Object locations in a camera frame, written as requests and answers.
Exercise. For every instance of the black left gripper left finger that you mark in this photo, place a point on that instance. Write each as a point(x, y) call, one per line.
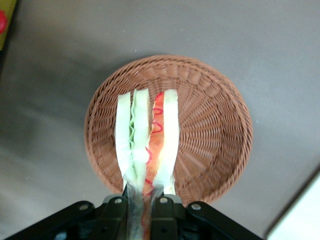
point(113, 217)

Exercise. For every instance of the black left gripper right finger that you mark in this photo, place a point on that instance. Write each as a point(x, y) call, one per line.
point(165, 217)

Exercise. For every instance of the triangle sandwich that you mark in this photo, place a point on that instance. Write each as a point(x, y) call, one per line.
point(140, 140)

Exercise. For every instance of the brown round wicker basket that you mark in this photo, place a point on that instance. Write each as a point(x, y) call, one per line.
point(212, 125)

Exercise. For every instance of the beige plastic tray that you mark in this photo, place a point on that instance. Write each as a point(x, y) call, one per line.
point(300, 220)

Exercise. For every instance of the yellow emergency stop box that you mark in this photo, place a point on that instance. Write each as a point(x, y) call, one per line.
point(5, 32)

